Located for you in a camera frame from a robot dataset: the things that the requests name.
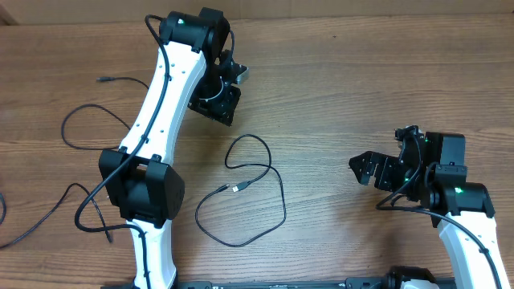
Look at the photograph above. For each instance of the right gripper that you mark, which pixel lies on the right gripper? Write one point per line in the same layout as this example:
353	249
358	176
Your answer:
385	165

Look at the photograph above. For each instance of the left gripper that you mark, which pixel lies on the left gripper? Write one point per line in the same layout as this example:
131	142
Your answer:
222	110

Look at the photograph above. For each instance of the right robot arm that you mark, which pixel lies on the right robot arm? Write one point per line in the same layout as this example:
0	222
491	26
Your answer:
429	177

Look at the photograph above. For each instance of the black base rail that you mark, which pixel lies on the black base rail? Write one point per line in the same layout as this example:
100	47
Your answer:
281	284

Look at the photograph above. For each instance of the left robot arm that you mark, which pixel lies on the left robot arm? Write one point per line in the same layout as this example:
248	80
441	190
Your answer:
194	71

